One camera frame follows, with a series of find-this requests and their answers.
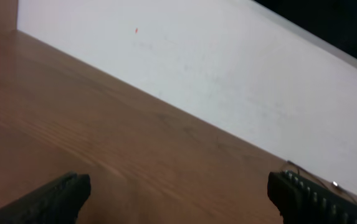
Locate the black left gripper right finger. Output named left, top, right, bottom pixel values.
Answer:
left=267, top=170, right=357, bottom=224

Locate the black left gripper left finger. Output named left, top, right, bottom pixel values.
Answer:
left=0, top=172, right=91, bottom=224

